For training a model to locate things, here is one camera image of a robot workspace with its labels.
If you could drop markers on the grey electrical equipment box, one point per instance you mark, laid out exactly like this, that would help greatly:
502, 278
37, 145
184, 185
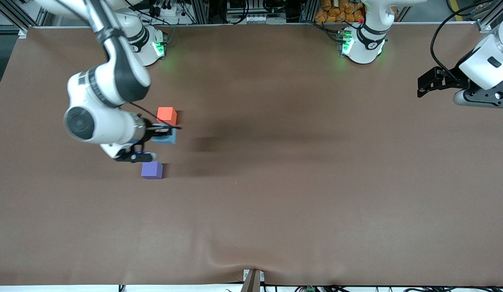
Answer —
255, 18

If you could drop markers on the light blue foam cube block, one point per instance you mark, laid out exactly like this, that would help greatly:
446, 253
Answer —
168, 140

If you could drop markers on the orange snack bag pile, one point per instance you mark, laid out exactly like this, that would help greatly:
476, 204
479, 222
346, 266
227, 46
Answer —
336, 12

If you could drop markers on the purple foam cube block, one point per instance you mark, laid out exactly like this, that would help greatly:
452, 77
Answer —
151, 170

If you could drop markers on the white power strip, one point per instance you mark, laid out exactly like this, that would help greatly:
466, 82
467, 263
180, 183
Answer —
168, 10

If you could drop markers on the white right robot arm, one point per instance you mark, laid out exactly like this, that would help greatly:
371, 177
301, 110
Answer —
93, 125

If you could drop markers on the aluminium frame strut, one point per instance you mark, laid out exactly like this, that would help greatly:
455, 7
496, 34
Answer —
11, 14

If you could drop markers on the orange foam cube block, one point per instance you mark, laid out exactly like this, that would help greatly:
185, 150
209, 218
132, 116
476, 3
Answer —
166, 115

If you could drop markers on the brown table cover sheet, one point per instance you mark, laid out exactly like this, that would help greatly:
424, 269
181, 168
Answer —
275, 202

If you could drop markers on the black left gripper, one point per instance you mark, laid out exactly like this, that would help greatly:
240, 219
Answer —
452, 81

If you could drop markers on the aluminium frame post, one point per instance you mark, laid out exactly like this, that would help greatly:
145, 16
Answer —
308, 11
199, 12
488, 24

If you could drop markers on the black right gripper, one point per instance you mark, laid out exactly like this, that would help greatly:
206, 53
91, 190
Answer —
148, 133

